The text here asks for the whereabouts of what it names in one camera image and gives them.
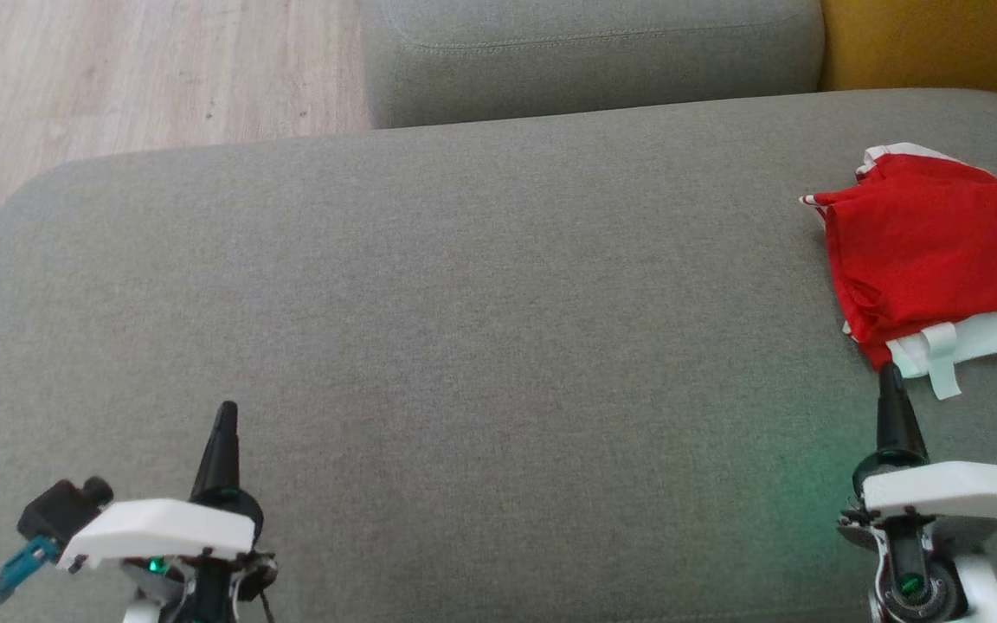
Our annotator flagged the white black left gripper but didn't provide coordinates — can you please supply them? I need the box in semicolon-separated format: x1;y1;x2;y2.
57;400;280;623

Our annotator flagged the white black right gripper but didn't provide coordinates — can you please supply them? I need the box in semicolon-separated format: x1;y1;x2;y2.
839;362;997;623

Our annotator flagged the red jersey with white sleeves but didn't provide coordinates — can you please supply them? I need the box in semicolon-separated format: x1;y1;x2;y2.
817;156;997;401

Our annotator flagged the large yellow sofa backrest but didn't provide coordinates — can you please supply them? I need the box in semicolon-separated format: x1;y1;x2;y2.
819;0;997;119

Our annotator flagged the left teal plug black cable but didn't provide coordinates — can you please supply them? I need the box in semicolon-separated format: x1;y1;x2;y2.
0;534;63;623

